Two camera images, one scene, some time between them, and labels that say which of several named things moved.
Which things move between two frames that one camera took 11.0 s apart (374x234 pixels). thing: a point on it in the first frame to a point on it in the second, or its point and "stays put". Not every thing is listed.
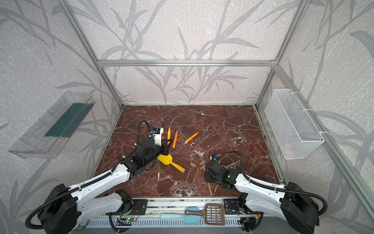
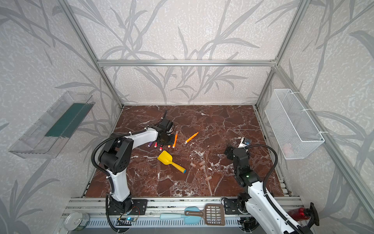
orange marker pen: [191, 138] stays put
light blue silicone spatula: [188, 219] stays put
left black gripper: [164, 147] to [165, 137]
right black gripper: [209, 174] to [231, 151]
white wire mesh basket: [293, 133] stays put
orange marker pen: [175, 140] stays put
